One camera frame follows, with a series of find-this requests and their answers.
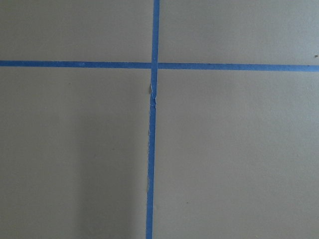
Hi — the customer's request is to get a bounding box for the crossing blue tape strip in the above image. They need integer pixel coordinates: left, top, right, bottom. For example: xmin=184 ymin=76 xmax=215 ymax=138
xmin=146 ymin=0 xmax=160 ymax=239

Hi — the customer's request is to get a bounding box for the long blue tape strip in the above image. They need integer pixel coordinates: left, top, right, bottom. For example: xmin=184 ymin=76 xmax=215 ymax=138
xmin=0 ymin=60 xmax=319 ymax=72

